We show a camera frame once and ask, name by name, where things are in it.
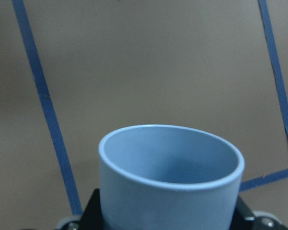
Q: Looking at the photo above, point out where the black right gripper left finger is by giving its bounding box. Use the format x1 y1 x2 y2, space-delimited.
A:
54 188 108 230

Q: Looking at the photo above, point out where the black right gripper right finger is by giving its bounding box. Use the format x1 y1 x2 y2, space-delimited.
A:
229 196 287 230

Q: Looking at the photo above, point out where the light blue plastic cup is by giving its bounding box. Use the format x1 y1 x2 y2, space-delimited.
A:
98 125 245 230

